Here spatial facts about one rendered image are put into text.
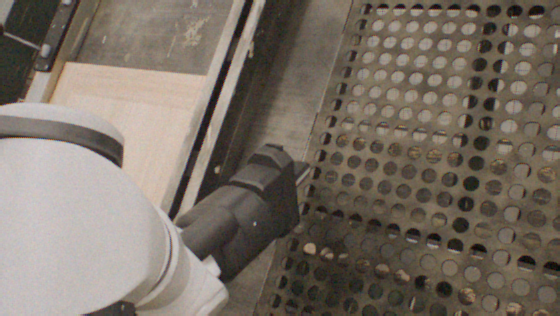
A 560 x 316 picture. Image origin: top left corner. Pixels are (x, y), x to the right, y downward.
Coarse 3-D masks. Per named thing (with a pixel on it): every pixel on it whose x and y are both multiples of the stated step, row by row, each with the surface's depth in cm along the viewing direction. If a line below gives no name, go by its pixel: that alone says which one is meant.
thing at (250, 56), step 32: (256, 0) 80; (288, 0) 84; (224, 32) 81; (256, 32) 79; (224, 64) 80; (256, 64) 80; (224, 96) 77; (256, 96) 82; (192, 128) 78; (224, 128) 76; (192, 160) 77; (224, 160) 78; (192, 192) 74
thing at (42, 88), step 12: (84, 0) 110; (96, 0) 112; (84, 12) 110; (72, 24) 108; (84, 24) 111; (72, 36) 109; (84, 36) 111; (60, 48) 107; (72, 48) 109; (60, 60) 108; (72, 60) 110; (36, 72) 109; (60, 72) 108; (36, 84) 107; (48, 84) 106; (36, 96) 106; (48, 96) 107
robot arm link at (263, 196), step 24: (264, 144) 65; (264, 168) 63; (288, 168) 63; (216, 192) 59; (240, 192) 58; (264, 192) 60; (288, 192) 64; (240, 216) 56; (264, 216) 58; (288, 216) 65; (264, 240) 58
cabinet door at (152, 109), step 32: (64, 96) 105; (96, 96) 100; (128, 96) 96; (160, 96) 91; (192, 96) 88; (128, 128) 93; (160, 128) 89; (128, 160) 91; (160, 160) 87; (160, 192) 85
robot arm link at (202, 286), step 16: (192, 256) 44; (192, 272) 44; (208, 272) 46; (192, 288) 44; (208, 288) 45; (224, 288) 48; (176, 304) 43; (192, 304) 44; (208, 304) 45; (224, 304) 53
